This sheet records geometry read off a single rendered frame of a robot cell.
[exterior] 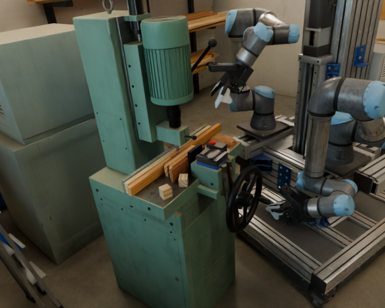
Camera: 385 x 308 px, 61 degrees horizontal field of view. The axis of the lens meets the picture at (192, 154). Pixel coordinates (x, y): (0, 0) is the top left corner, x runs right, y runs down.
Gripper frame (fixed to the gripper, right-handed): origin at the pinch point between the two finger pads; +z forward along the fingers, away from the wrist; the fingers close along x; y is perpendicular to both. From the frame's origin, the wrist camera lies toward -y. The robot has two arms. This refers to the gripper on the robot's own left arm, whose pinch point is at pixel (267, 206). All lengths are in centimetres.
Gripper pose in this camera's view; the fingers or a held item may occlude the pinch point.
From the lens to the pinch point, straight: 148.2
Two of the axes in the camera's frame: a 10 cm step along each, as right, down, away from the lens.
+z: -6.5, 1.9, 7.4
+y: 4.2, 9.0, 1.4
